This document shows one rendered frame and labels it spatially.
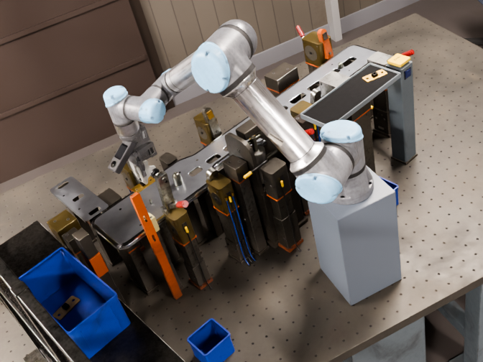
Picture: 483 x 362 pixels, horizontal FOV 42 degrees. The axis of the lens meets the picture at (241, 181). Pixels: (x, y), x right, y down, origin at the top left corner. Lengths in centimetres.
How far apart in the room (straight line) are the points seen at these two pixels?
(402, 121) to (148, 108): 104
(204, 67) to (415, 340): 131
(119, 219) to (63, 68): 217
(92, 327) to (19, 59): 267
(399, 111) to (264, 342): 100
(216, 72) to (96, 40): 269
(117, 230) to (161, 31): 240
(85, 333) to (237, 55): 83
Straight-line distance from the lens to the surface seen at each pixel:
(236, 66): 161
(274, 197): 215
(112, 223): 223
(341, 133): 178
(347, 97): 222
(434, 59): 326
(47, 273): 200
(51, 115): 439
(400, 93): 242
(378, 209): 192
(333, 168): 170
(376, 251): 203
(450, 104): 294
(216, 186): 210
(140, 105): 193
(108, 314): 179
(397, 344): 237
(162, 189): 201
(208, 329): 211
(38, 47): 418
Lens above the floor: 240
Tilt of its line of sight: 39 degrees down
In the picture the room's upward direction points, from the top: 16 degrees counter-clockwise
